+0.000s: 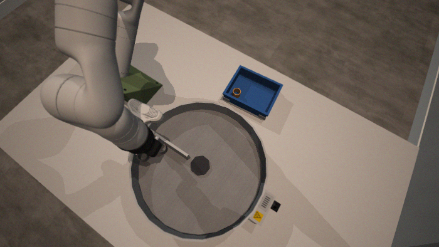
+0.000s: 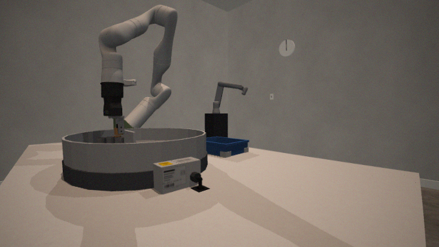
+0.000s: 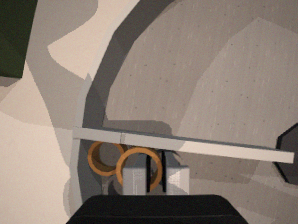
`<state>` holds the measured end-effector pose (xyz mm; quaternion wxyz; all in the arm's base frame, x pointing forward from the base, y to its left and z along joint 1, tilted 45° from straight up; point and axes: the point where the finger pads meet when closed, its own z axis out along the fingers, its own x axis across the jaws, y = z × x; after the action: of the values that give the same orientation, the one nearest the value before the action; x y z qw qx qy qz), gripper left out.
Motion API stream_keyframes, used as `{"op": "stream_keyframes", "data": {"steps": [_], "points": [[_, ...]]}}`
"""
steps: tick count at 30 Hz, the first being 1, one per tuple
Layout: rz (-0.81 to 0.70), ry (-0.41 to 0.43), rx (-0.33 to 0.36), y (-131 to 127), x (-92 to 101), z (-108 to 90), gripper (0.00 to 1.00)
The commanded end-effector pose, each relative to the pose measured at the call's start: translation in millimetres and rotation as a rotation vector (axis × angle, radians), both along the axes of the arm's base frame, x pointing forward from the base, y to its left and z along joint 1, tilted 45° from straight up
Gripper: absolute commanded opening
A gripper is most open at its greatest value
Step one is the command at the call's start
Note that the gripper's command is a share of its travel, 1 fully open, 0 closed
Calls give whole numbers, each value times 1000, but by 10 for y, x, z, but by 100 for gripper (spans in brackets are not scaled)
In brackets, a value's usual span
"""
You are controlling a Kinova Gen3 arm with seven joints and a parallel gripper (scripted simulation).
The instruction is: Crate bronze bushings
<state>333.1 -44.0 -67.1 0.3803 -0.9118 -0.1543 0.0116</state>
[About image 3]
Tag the bronze bushing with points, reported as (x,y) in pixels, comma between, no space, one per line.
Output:
(155,179)
(96,164)

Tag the grey metal ring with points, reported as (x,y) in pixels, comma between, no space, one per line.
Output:
(176,156)
(109,188)

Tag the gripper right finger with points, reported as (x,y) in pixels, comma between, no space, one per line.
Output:
(175,178)

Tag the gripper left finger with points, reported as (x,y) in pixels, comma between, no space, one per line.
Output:
(136,178)

